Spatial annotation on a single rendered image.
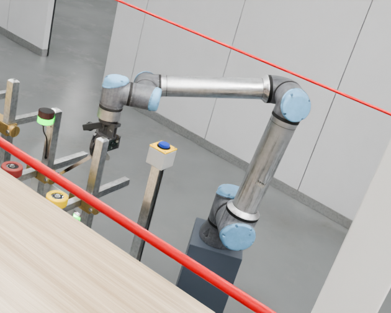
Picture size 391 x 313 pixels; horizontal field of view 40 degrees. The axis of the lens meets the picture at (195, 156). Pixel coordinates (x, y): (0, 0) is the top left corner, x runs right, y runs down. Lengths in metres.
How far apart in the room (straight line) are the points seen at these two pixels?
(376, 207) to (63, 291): 1.27
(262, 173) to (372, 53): 2.16
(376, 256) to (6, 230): 1.48
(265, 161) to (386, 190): 1.70
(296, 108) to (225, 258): 0.81
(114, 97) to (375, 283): 1.60
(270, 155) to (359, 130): 2.16
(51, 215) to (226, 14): 3.11
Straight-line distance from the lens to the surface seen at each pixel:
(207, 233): 2.52
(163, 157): 1.79
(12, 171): 2.15
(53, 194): 2.04
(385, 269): 0.49
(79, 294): 1.63
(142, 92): 1.99
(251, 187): 2.20
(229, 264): 2.52
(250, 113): 4.62
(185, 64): 4.95
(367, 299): 0.50
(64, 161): 2.36
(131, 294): 1.66
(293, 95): 2.05
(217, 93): 2.15
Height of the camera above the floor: 1.98
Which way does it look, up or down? 25 degrees down
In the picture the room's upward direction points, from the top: 16 degrees clockwise
